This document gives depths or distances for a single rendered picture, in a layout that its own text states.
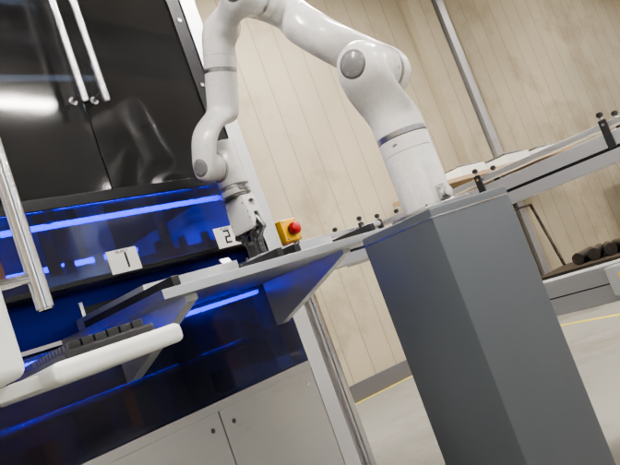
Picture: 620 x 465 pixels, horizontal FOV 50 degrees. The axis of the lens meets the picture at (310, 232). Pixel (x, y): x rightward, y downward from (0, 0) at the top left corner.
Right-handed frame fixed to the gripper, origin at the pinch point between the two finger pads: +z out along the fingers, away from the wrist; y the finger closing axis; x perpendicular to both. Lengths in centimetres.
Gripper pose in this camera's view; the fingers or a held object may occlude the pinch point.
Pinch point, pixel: (256, 249)
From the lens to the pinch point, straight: 181.3
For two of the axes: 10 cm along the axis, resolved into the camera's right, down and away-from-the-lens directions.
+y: -6.5, 3.1, 6.9
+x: -6.7, 1.7, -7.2
